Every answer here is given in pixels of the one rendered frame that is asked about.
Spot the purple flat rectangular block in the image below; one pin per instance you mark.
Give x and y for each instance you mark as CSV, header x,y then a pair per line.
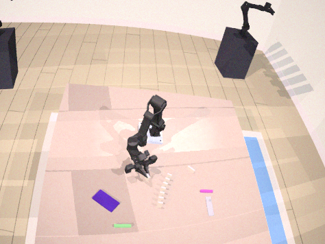
x,y
105,200

